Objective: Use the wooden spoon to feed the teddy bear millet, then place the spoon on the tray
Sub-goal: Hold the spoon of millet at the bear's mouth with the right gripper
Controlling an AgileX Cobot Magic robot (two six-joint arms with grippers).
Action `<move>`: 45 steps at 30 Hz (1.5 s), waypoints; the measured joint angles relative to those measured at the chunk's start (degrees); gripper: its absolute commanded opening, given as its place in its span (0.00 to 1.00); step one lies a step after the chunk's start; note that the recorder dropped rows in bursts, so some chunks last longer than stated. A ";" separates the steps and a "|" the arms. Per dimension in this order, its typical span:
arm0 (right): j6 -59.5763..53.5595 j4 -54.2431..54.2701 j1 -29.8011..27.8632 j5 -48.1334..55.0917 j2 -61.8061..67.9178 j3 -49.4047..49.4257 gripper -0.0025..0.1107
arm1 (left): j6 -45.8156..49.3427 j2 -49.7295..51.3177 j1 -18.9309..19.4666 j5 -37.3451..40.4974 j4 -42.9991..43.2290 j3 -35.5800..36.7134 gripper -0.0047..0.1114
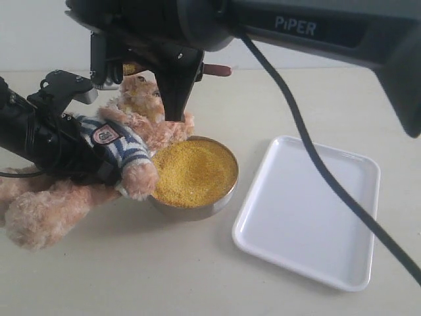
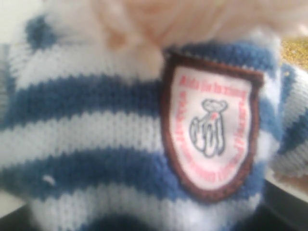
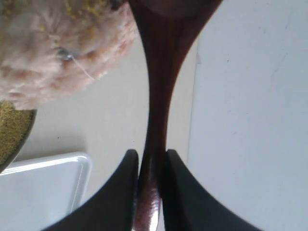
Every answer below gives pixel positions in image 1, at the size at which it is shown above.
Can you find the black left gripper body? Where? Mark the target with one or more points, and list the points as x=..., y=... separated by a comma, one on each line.
x=67, y=148

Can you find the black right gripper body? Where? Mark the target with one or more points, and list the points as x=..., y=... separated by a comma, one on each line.
x=148, y=31

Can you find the round metal bowl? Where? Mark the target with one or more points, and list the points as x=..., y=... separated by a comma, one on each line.
x=199, y=213

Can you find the beige teddy bear striped shirt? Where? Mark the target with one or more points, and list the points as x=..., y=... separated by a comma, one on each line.
x=39, y=211

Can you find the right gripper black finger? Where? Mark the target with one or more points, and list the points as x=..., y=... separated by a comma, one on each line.
x=175, y=89

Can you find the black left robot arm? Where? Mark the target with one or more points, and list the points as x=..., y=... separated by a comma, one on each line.
x=18, y=124

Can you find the white rectangular plastic tray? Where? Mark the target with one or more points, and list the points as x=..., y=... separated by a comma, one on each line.
x=291, y=218

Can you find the yellow millet grains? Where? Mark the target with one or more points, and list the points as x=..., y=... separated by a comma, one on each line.
x=194, y=173

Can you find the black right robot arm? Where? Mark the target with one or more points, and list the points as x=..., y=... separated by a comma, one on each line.
x=383, y=36

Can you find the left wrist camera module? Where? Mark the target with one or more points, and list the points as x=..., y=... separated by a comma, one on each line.
x=63, y=87

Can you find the dark red wooden spoon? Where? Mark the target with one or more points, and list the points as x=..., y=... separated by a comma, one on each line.
x=208, y=69

